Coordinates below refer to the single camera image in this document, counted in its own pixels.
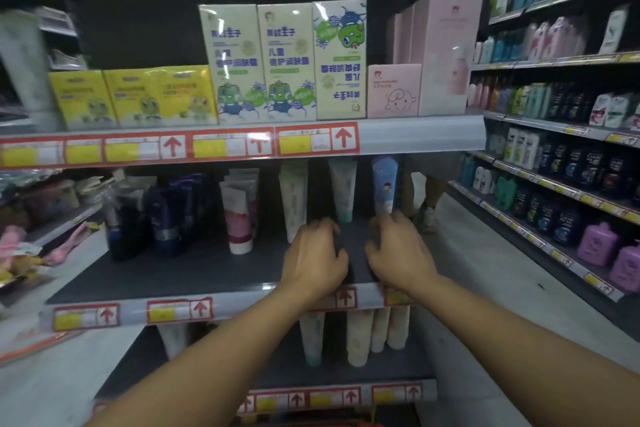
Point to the person's left hand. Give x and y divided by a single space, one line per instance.
310 261

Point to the person's right hand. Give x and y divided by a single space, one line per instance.
402 256

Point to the person's right thumb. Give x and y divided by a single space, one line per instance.
372 257

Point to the person's left thumb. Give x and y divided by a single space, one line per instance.
342 261

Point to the person's left forearm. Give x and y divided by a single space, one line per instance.
215 366

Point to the person's right forearm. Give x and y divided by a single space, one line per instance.
525 351

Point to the cream hanging tube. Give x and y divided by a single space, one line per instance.
359 339
398 326
380 329

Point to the white teal cap tube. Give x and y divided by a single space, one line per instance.
344 189

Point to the light blue cartoon tube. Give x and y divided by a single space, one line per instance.
384 184

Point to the white pale green tube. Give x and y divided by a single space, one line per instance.
294 201

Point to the white teal hanging tube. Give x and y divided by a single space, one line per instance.
312 339

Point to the white and pink tube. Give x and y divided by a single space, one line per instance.
250 181
238 219

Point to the grey store shelf unit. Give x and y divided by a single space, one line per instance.
200 266

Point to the green bottle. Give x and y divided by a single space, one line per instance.
506 194

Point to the small pink box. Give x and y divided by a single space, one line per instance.
394 91

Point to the group of dark blue tubes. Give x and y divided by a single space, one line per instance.
172 214

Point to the tall white frog cartoon box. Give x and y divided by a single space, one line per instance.
340 59

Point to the dark aisle shelving unit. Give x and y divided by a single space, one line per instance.
560 181

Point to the tall cream frog cartoon box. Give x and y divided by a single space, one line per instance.
287 61
234 61

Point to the rows of dark shampoo bottles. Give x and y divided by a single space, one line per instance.
575 181

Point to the tall pink box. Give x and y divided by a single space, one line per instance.
447 54
393 39
407 36

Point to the group of black bottles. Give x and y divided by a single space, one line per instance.
125 226

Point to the purple bottle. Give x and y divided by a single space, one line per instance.
597 244
626 266

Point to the yellow frog print box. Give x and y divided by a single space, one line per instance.
189 94
82 99
135 96

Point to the rows of pastel toiletry bottles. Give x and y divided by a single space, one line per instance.
530 41

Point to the side shelf with pink goods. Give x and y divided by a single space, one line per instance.
35 236

